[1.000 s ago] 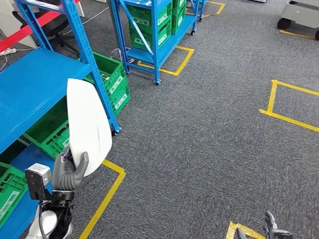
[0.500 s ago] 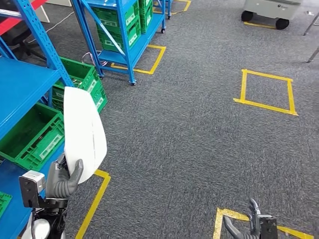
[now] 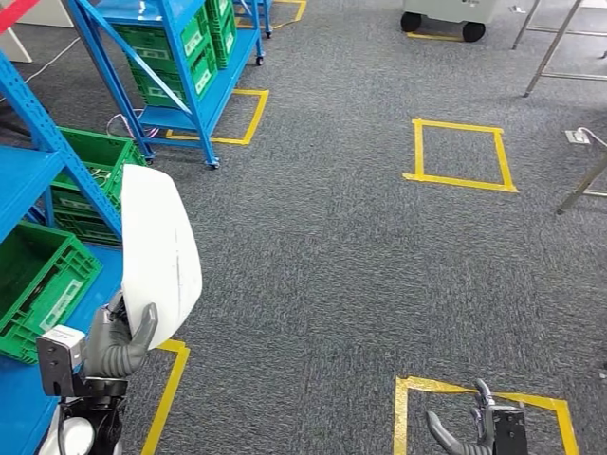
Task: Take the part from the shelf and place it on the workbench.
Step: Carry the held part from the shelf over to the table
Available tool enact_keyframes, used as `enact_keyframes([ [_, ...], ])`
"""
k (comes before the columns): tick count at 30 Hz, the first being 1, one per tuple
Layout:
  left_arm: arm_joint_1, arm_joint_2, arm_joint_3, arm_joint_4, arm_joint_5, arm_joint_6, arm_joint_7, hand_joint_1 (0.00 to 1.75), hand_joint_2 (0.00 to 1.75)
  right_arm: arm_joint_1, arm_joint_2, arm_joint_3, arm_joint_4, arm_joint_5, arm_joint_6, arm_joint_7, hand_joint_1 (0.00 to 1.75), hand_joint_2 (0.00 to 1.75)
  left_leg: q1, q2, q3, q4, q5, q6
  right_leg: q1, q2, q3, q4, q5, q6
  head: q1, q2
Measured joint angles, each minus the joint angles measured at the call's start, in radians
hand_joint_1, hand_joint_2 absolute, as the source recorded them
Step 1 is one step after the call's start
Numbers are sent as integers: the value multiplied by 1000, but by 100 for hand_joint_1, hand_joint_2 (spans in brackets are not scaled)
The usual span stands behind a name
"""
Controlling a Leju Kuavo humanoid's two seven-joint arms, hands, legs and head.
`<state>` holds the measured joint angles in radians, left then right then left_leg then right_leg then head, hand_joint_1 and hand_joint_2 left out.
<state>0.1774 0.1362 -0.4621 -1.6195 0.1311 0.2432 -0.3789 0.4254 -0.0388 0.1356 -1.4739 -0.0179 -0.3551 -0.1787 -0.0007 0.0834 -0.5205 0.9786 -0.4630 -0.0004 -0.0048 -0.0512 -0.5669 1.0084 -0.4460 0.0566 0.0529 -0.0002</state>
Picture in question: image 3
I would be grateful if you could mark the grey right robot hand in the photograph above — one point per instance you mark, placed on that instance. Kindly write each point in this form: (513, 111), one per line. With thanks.
(484, 427)

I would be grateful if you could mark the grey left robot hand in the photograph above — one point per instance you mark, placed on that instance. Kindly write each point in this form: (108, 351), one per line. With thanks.
(109, 351)

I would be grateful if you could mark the white curved plastic part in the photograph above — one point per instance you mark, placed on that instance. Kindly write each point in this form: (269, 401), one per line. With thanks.
(161, 251)

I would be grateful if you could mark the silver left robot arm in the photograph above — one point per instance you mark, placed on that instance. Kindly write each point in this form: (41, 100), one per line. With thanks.
(75, 436)

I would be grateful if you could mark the blue metal shelf rack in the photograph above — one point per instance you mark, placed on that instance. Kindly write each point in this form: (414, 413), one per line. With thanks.
(227, 75)
(23, 182)
(263, 16)

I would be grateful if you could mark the green plastic crate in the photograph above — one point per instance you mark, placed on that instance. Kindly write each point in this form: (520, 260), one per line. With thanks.
(220, 7)
(225, 41)
(47, 282)
(94, 151)
(204, 75)
(71, 220)
(194, 34)

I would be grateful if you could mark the yellow floor tape square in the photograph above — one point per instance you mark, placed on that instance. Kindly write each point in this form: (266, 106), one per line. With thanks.
(296, 12)
(417, 151)
(258, 113)
(401, 414)

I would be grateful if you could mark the grey floor socket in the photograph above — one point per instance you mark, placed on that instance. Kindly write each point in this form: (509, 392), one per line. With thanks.
(576, 137)

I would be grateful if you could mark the steel table with white panel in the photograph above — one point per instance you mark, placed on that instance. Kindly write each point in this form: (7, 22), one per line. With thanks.
(553, 47)

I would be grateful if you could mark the yellow floor tape strip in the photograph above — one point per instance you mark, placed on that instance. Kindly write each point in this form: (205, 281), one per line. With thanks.
(431, 36)

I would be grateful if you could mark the white wheeled cart base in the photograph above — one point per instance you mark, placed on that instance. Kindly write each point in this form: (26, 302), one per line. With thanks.
(445, 9)

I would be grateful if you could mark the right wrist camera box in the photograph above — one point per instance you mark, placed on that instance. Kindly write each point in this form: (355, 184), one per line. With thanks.
(509, 433)

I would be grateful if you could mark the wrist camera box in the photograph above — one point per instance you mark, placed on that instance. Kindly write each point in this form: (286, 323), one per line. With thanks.
(509, 433)
(57, 364)

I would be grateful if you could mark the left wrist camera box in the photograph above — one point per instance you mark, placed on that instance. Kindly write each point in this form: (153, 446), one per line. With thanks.
(57, 364)

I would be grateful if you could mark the white desk with metal frame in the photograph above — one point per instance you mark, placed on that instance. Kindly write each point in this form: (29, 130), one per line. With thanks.
(47, 12)

